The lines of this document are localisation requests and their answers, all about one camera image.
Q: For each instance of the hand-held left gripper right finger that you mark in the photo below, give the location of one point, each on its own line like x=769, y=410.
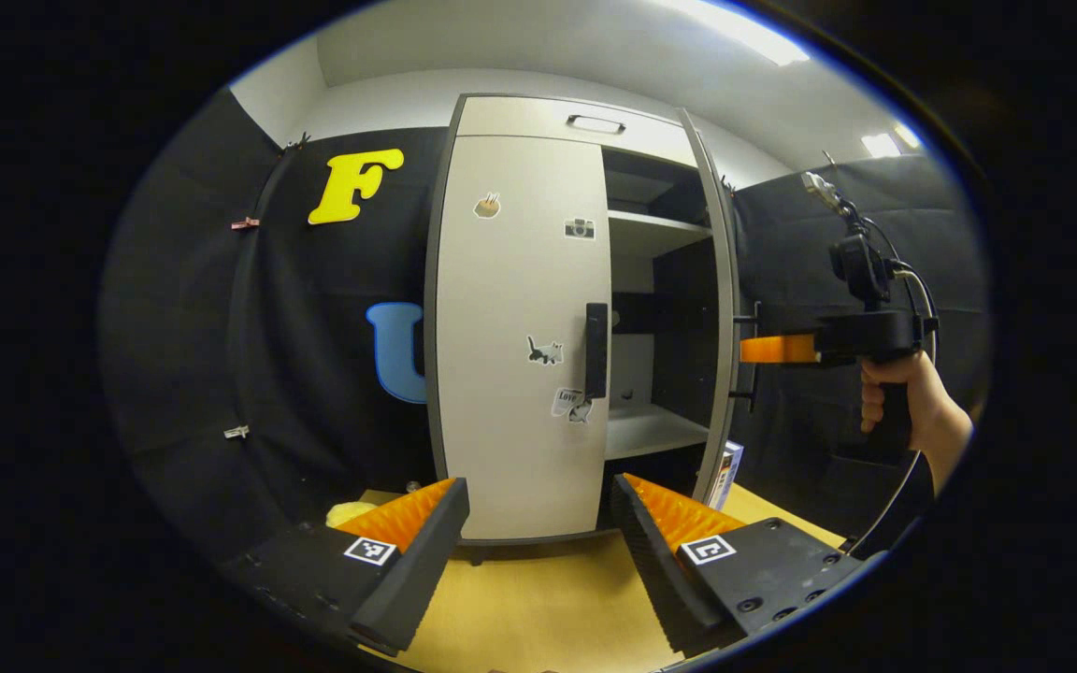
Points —
x=655, y=561

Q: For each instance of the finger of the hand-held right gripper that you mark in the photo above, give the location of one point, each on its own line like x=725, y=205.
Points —
x=777, y=349

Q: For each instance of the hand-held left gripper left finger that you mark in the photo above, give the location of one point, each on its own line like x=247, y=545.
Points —
x=417, y=551

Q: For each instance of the beige cabinet door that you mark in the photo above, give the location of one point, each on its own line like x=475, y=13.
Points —
x=510, y=308
x=718, y=280

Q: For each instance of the beige double-door shoe cabinet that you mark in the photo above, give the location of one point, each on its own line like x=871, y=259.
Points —
x=520, y=117

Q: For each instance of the white cabinet shelf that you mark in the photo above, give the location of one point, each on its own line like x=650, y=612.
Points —
x=651, y=232
x=646, y=430

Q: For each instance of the yellow plush toy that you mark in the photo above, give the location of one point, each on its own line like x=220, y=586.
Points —
x=350, y=514

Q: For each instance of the small blue white box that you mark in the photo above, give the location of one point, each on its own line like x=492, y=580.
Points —
x=730, y=472

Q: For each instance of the small ceiling light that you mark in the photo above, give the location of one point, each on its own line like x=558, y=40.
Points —
x=884, y=142

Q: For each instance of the white clip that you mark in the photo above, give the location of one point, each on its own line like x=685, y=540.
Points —
x=236, y=432

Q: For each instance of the black backdrop cloth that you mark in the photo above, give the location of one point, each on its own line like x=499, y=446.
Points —
x=314, y=355

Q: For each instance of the red clip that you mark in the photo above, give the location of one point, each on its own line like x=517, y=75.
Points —
x=244, y=223

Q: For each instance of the black clip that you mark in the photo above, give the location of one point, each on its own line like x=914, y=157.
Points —
x=296, y=143

